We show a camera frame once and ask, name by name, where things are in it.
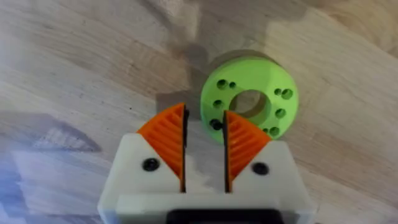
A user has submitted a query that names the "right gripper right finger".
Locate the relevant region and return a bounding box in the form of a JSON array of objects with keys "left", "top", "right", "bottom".
[{"left": 222, "top": 109, "right": 309, "bottom": 196}]

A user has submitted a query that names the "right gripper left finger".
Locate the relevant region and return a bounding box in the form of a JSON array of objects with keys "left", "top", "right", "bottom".
[{"left": 98, "top": 102, "right": 190, "bottom": 209}]

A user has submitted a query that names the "green disc with holes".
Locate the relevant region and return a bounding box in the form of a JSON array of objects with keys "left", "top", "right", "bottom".
[{"left": 200, "top": 54, "right": 300, "bottom": 146}]

